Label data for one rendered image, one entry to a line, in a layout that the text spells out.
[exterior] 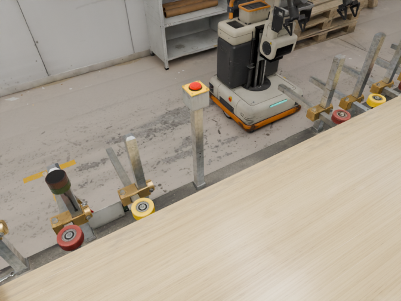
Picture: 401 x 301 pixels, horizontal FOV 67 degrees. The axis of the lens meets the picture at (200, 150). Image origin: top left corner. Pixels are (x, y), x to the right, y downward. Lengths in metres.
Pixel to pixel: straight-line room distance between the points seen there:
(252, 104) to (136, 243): 1.82
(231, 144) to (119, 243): 1.75
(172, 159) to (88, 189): 0.69
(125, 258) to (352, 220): 0.75
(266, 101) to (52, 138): 1.91
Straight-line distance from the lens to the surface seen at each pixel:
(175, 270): 0.98
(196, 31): 4.23
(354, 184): 1.27
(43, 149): 2.95
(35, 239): 2.35
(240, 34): 2.56
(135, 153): 1.08
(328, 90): 1.62
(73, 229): 1.13
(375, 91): 2.01
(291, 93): 1.75
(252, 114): 2.57
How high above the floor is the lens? 1.79
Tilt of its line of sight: 44 degrees down
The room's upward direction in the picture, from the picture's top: 2 degrees counter-clockwise
